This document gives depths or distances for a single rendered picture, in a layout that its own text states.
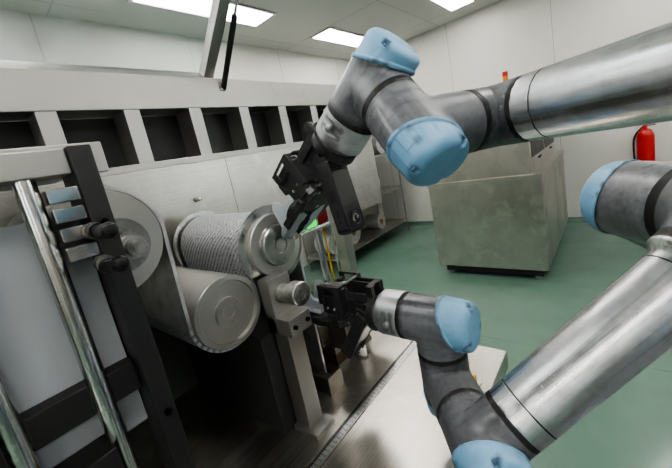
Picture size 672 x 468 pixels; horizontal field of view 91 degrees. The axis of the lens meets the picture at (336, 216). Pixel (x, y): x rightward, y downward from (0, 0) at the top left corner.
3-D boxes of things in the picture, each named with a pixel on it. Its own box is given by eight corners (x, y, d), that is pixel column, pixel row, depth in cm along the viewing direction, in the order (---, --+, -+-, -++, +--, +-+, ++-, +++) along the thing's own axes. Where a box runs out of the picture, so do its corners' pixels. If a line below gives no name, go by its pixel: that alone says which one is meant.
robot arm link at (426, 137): (511, 126, 34) (450, 68, 40) (424, 144, 30) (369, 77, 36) (475, 178, 40) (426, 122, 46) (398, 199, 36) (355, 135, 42)
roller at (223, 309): (206, 366, 50) (184, 294, 48) (142, 333, 67) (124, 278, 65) (267, 326, 59) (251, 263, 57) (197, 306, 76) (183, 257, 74)
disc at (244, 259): (251, 298, 57) (229, 216, 55) (249, 298, 58) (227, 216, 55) (308, 266, 68) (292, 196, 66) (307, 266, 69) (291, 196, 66)
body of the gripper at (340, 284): (337, 269, 67) (389, 274, 59) (345, 308, 68) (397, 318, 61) (312, 285, 61) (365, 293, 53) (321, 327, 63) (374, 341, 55)
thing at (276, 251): (256, 249, 56) (277, 215, 60) (249, 249, 57) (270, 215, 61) (283, 273, 60) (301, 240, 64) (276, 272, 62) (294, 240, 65)
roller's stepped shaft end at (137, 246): (129, 267, 33) (119, 237, 33) (110, 264, 37) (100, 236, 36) (161, 256, 35) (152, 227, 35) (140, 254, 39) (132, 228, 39)
